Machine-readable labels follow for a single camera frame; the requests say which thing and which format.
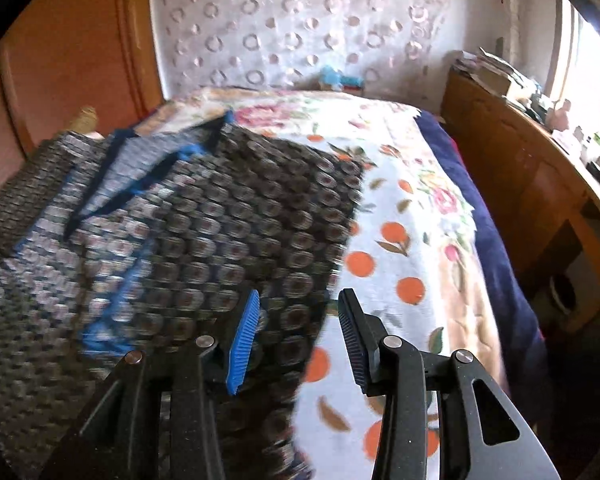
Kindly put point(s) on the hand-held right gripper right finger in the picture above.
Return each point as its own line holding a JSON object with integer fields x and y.
{"x": 352, "y": 345}

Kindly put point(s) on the white circle pattern curtain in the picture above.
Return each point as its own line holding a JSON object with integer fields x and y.
{"x": 280, "y": 20}

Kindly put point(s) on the wooden cabinet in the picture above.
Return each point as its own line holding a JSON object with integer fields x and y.
{"x": 520, "y": 160}

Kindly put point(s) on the pink floral quilt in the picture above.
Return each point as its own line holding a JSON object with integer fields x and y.
{"x": 290, "y": 110}

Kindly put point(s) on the dark floral patterned garment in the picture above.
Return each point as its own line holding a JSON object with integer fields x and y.
{"x": 205, "y": 210}

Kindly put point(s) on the navy blue blanket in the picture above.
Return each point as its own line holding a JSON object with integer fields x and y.
{"x": 500, "y": 260}

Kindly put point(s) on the pink figurine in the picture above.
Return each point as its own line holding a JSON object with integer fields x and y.
{"x": 560, "y": 112}

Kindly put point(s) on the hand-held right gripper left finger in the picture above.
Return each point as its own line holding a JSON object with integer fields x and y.
{"x": 242, "y": 340}

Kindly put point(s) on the orange fruit print sheet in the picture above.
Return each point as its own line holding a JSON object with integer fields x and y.
{"x": 395, "y": 260}

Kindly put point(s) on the yellow textured pillow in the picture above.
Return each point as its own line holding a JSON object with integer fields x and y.
{"x": 85, "y": 119}

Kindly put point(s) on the wooden wardrobe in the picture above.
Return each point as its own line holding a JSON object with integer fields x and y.
{"x": 80, "y": 50}

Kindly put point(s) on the stack of books and papers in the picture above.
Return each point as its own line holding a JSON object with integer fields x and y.
{"x": 490, "y": 72}

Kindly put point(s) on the window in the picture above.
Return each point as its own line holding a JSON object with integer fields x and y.
{"x": 595, "y": 60}

